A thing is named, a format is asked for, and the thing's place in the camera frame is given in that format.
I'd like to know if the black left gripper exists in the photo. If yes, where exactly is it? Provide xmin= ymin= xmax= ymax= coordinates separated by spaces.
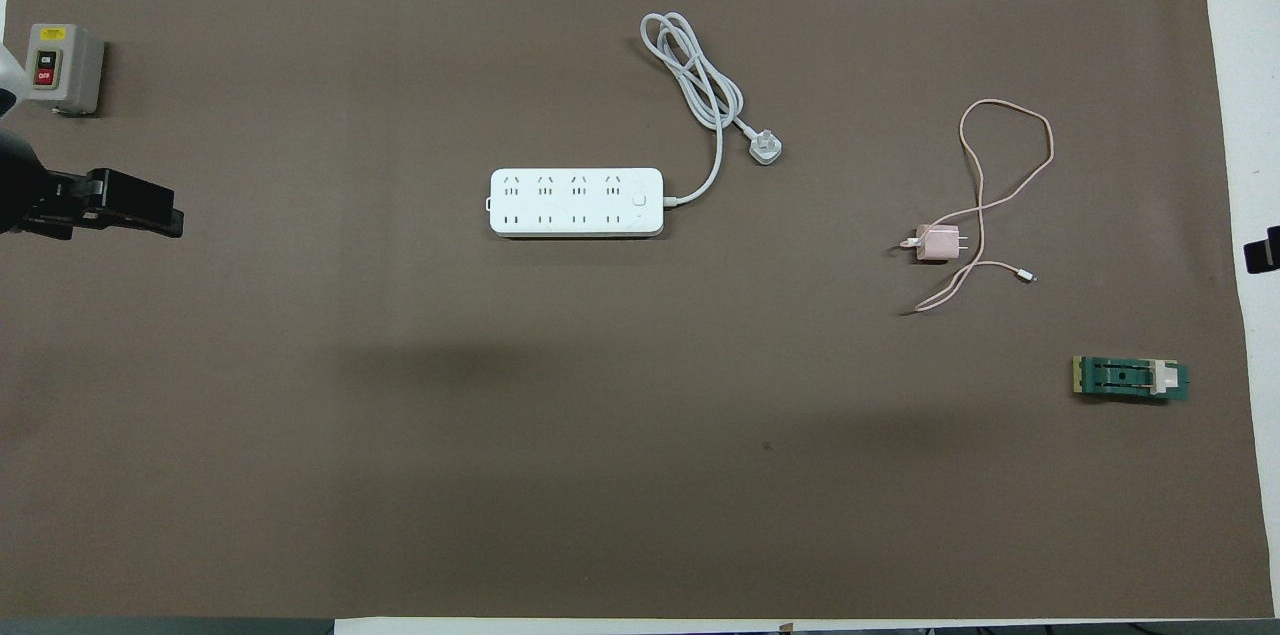
xmin=0 ymin=128 xmax=185 ymax=241

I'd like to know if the pink charging cable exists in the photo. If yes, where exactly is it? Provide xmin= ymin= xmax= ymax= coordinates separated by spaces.
xmin=895 ymin=98 xmax=1056 ymax=316

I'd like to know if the pink charger adapter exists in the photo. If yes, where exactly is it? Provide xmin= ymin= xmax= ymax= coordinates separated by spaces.
xmin=916 ymin=224 xmax=969 ymax=264

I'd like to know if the green circuit board block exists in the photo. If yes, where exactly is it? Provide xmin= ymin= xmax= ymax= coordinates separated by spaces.
xmin=1072 ymin=355 xmax=1192 ymax=406

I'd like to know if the brown table mat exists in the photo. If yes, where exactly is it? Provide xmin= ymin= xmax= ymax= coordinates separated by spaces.
xmin=0 ymin=0 xmax=1276 ymax=621

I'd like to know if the grey on-off switch box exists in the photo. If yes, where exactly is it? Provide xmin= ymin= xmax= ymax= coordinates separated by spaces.
xmin=22 ymin=23 xmax=106 ymax=118

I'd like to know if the white power cord with plug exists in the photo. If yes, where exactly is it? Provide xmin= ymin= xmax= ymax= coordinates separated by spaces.
xmin=640 ymin=11 xmax=784 ymax=208

